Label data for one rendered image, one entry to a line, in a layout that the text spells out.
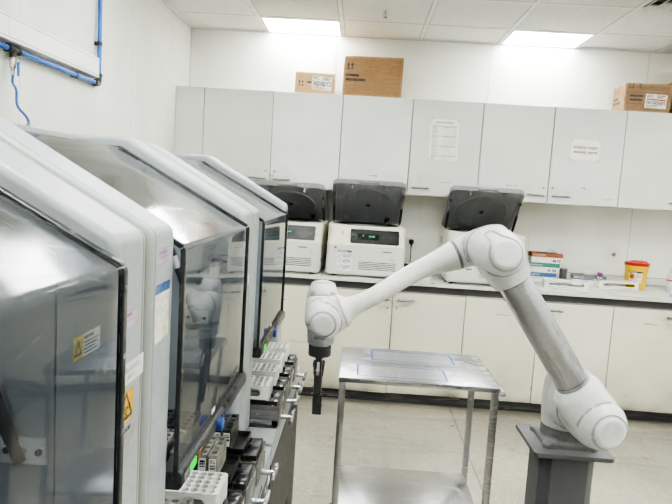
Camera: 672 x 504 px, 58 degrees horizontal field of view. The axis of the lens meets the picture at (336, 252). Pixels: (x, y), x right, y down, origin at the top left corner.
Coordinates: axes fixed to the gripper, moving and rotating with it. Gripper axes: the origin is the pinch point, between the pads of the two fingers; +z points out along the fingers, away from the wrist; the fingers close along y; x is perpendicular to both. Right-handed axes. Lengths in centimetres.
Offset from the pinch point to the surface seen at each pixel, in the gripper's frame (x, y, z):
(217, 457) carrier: -19, 60, -8
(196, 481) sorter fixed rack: -22, 70, -6
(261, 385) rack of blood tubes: -18.1, 4.7, -6.5
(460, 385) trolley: 52, -25, -2
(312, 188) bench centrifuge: -24, -243, -70
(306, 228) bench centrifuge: -26, -234, -42
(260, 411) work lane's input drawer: -17.7, 6.6, 1.5
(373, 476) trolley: 23, -58, 52
